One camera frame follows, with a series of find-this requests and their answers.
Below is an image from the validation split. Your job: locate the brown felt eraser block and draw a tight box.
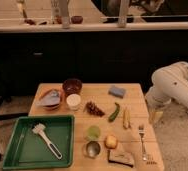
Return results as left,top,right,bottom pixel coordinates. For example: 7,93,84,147
108,150,135,167

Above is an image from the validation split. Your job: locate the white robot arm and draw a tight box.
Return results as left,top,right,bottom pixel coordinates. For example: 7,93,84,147
145,61,188,109

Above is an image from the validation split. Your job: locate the purple bowl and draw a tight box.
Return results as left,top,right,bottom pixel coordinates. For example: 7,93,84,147
62,78,82,96

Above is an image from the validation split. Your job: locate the small brown bowl on shelf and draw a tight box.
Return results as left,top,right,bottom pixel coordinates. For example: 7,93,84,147
71,16,83,24

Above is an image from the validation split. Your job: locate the brown pine cone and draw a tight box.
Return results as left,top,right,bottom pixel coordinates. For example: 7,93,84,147
86,102,105,117

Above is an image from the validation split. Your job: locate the white cup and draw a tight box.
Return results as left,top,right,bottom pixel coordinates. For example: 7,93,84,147
66,94,81,110

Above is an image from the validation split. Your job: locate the blue sponge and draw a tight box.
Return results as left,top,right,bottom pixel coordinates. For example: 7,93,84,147
108,85,126,98

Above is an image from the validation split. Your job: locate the green chili pepper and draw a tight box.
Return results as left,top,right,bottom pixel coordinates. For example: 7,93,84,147
108,102,120,122

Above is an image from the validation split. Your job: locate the green cup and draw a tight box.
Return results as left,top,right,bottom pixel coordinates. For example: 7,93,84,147
86,125,101,141

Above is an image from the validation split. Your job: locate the yellow round fruit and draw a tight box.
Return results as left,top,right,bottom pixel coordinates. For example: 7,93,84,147
105,135,118,149

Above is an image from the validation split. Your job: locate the metal measuring cup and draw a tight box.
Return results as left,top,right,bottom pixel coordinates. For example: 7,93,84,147
85,141,101,158

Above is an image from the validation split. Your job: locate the silver fork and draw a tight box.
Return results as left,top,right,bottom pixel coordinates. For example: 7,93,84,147
138,124,147,161

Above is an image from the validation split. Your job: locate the white dish brush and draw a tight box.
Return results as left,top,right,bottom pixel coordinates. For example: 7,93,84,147
32,123,63,160

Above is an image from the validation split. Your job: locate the green plastic tray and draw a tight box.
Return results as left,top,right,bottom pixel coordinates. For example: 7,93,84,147
2,115,74,170

